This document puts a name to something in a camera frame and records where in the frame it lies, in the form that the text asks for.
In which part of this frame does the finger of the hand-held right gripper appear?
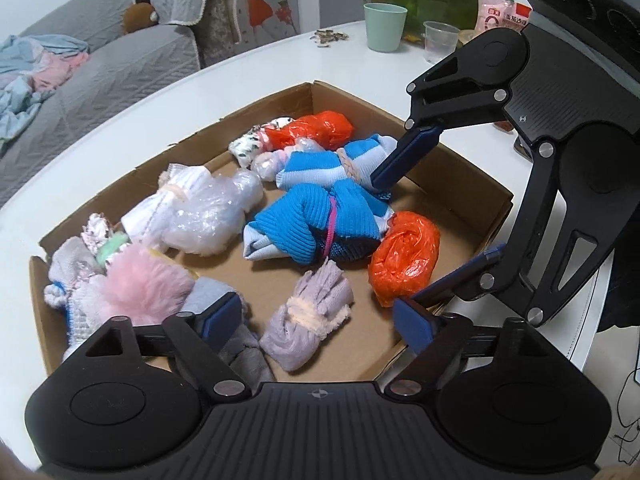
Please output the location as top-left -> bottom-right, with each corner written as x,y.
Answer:
370,50 -> 510,193
414,144 -> 616,330

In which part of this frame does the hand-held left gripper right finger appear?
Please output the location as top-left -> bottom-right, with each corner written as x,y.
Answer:
386,297 -> 572,403

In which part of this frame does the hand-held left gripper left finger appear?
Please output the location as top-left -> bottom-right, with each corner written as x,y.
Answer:
64,290 -> 252,404

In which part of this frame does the grey sock bundle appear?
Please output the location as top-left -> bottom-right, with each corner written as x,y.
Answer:
181,277 -> 277,386

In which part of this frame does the shallow cardboard box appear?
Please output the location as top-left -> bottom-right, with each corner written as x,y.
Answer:
29,80 -> 516,386

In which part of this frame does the orange plastic bag bundle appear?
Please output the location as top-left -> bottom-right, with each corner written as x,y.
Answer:
264,111 -> 355,152
368,211 -> 442,309

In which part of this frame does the pink fluffy bundle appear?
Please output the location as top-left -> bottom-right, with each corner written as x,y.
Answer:
95,245 -> 196,328

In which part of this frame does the lilac sock bundle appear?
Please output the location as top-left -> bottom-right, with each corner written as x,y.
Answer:
259,259 -> 355,372

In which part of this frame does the blue white striped sock bundle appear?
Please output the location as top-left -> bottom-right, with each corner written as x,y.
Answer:
275,135 -> 401,206

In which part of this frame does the clear plastic bag bundle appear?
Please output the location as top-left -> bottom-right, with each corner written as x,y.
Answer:
162,169 -> 264,256

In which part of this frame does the blue sock bundle pink band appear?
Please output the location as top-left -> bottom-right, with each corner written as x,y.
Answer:
242,180 -> 396,266

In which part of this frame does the pink white mesh bundle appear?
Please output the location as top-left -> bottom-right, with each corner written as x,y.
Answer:
80,212 -> 126,256

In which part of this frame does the grey white knit bundle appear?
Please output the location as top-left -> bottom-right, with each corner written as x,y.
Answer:
44,236 -> 112,361

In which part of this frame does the white green printed bundle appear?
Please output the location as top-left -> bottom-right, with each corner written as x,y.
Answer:
229,117 -> 293,170

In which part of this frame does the clear plastic cup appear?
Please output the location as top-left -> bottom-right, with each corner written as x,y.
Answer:
422,21 -> 461,65

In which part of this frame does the mint green cup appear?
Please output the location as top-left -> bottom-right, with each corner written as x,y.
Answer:
363,3 -> 408,54

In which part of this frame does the pink white spouted pouch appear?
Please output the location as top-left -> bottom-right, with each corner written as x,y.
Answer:
475,0 -> 533,36

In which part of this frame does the grey covered sofa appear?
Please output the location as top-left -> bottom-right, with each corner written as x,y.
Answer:
0,0 -> 236,206

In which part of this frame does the brown plush toy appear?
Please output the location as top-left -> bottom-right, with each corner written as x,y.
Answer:
123,2 -> 160,36

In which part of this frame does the light blue blanket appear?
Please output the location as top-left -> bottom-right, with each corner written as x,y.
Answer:
0,34 -> 91,141

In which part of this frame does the wall poster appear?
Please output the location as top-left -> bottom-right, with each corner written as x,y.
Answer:
235,0 -> 301,43

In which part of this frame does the thin black cable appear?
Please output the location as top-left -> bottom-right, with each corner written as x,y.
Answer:
612,375 -> 640,466

